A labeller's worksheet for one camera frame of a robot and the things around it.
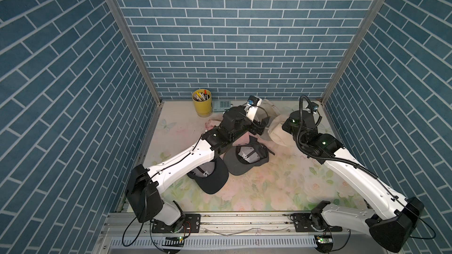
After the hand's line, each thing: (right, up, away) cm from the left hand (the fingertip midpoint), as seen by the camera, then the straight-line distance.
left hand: (265, 113), depth 71 cm
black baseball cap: (-24, -31, +15) cm, 42 cm away
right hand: (+12, -2, +4) cm, 13 cm away
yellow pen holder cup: (-33, +9, +37) cm, 50 cm away
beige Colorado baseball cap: (+6, -9, +6) cm, 12 cm away
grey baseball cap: (-9, -24, +22) cm, 34 cm away
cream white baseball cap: (+8, +2, +45) cm, 46 cm away
